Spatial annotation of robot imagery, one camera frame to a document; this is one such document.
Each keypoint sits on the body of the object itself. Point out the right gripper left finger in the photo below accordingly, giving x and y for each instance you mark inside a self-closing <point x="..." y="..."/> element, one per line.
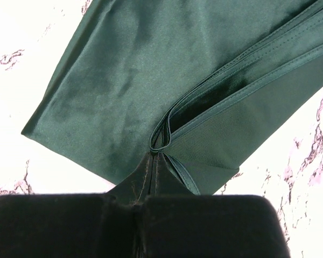
<point x="79" y="224"/>

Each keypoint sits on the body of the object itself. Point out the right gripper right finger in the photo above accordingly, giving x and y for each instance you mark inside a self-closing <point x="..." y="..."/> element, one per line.
<point x="205" y="226"/>

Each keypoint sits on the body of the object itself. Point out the dark green cloth napkin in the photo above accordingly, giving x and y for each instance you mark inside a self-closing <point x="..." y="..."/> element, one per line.
<point x="173" y="96"/>

